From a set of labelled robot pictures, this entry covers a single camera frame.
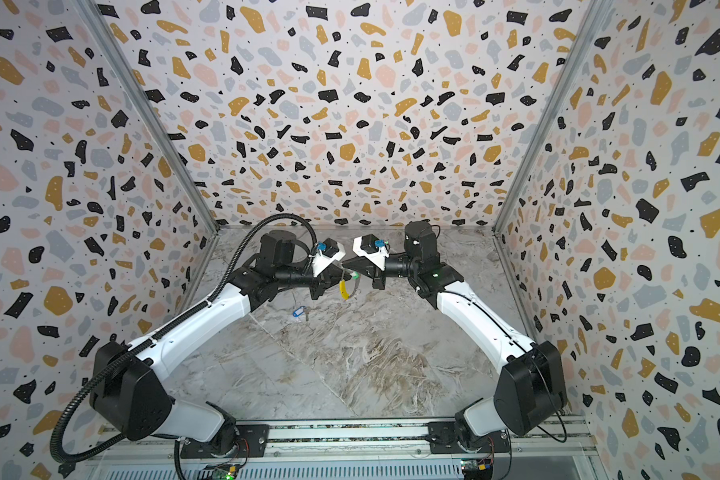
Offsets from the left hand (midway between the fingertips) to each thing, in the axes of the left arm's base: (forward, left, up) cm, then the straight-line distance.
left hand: (352, 270), depth 74 cm
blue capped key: (+4, +19, -28) cm, 34 cm away
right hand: (-1, +1, +5) cm, 6 cm away
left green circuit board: (-38, +30, -28) cm, 56 cm away
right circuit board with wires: (-39, -30, -28) cm, 56 cm away
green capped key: (-1, -1, -1) cm, 2 cm away
